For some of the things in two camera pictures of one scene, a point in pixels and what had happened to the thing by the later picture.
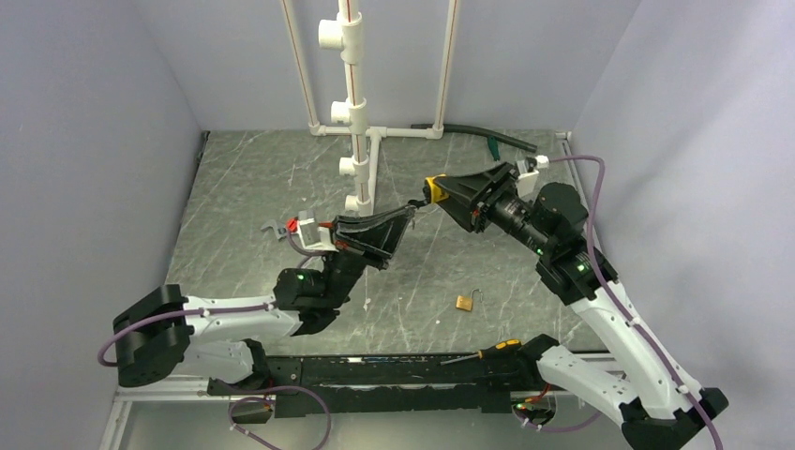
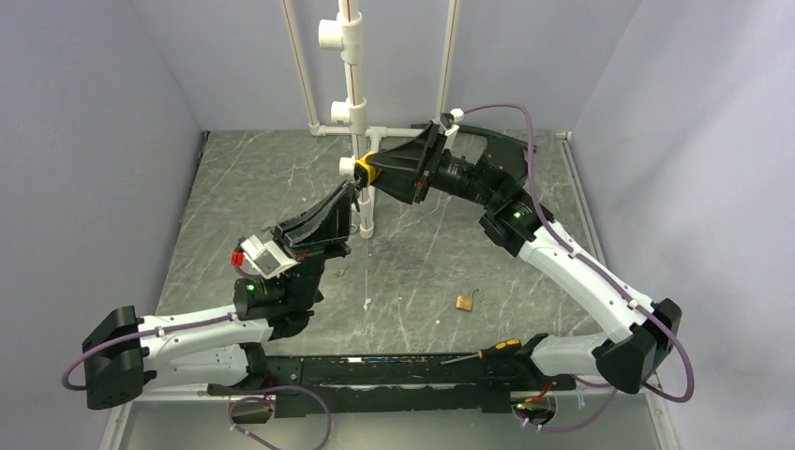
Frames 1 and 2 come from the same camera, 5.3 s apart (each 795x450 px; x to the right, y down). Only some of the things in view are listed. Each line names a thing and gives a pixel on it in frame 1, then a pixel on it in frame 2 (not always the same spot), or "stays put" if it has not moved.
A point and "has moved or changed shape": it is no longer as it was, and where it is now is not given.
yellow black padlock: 432,190 has moved or changed shape
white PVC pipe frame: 345,33 stays put
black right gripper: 472,215 to 398,175
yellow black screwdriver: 498,349 stays put
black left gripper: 373,238 to 321,232
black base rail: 392,384 stays put
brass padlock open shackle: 466,303 stays put
